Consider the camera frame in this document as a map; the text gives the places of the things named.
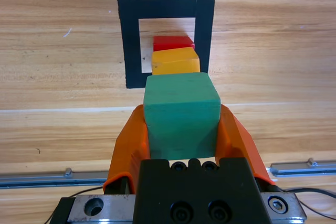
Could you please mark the black tape rectangle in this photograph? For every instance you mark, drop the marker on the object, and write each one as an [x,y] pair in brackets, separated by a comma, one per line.
[131,37]

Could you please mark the red wooden block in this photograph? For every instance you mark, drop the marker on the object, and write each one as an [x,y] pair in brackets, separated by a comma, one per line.
[170,43]

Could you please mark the aluminium rail strip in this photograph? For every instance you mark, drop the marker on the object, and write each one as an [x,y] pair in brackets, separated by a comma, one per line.
[302,169]
[39,178]

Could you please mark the yellow wooden block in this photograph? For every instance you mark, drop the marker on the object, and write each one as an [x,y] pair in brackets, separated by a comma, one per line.
[174,62]

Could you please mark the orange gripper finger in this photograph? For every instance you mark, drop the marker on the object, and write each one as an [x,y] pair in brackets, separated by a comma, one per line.
[236,140]
[128,150]

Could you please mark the green wooden block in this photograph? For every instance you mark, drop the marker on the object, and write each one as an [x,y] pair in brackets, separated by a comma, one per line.
[181,119]

